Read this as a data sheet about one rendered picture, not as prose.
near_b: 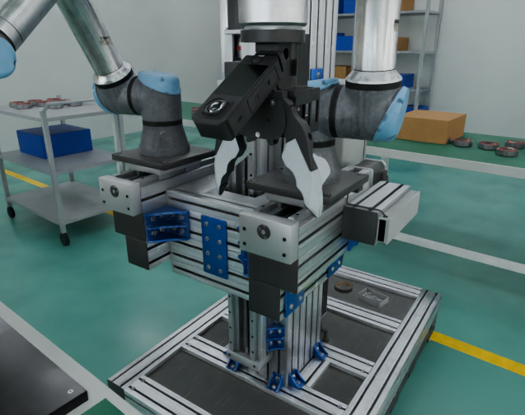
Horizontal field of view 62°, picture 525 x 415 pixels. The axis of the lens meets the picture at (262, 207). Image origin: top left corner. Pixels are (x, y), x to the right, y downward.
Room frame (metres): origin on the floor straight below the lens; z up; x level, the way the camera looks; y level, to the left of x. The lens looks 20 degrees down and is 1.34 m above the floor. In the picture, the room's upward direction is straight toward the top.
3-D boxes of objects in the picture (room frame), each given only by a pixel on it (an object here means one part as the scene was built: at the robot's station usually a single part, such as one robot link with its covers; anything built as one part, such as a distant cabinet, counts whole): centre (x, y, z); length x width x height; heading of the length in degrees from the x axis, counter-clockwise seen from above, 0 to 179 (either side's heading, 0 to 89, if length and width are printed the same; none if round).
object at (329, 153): (1.02, -0.11, 1.09); 0.15 x 0.15 x 0.10
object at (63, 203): (3.29, 1.55, 0.51); 1.01 x 0.60 x 1.01; 51
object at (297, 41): (0.52, -0.02, 1.29); 0.09 x 0.08 x 0.12; 146
